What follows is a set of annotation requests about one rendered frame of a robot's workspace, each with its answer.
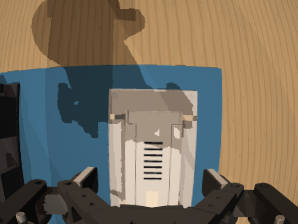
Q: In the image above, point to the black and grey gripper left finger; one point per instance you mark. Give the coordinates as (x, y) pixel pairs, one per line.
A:
(19, 208)

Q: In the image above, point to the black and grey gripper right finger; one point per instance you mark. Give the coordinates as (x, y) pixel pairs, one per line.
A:
(219, 205)

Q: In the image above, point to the beige rectangular cover with slots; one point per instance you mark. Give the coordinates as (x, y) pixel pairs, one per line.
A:
(152, 175)

